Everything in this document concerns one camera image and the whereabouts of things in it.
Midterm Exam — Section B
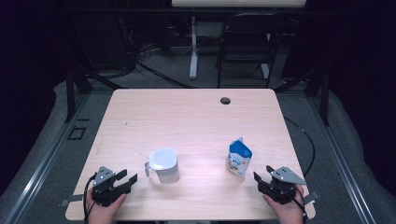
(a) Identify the thick black floor cable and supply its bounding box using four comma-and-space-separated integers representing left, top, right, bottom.
135, 60, 197, 90

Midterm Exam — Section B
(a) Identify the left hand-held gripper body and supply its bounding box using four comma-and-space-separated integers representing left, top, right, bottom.
92, 166, 132, 208

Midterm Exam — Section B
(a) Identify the aluminium floor rail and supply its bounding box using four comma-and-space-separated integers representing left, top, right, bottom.
307, 96, 378, 224
2, 92, 92, 224

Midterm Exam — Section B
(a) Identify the clear jug with white lid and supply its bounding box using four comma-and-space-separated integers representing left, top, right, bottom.
144, 147, 181, 184

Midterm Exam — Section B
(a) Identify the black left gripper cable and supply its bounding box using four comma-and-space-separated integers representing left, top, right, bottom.
82, 175, 97, 224

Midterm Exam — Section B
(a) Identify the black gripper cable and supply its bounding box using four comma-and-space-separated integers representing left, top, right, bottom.
82, 175, 97, 224
291, 190, 308, 224

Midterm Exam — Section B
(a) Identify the black chair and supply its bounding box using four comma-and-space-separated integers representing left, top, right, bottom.
216, 12, 289, 90

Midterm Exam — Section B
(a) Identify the blue and white milk pouch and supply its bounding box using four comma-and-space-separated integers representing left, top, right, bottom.
225, 136, 254, 178

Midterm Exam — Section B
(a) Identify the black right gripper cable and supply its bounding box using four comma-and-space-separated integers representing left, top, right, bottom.
291, 190, 308, 224

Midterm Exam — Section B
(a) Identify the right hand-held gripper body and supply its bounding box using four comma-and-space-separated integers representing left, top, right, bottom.
257, 165, 307, 205

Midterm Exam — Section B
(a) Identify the bundle of black cables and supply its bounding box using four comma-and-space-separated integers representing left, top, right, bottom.
116, 13, 163, 64

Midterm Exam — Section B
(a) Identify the thin black floor cable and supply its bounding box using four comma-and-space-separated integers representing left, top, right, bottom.
283, 116, 317, 178

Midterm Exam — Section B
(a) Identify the person's left hand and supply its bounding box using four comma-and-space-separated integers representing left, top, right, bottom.
85, 189, 128, 224

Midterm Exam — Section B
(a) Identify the grey metal bracket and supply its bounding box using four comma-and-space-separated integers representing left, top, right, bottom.
303, 189, 321, 205
59, 193, 84, 208

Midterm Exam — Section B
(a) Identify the black metal stand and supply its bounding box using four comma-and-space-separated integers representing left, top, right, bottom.
274, 62, 332, 127
64, 65, 125, 124

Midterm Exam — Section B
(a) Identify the person's right hand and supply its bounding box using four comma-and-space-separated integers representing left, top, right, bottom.
262, 185, 307, 224

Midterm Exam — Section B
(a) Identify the white desk top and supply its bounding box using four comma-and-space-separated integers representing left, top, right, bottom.
171, 0, 307, 8

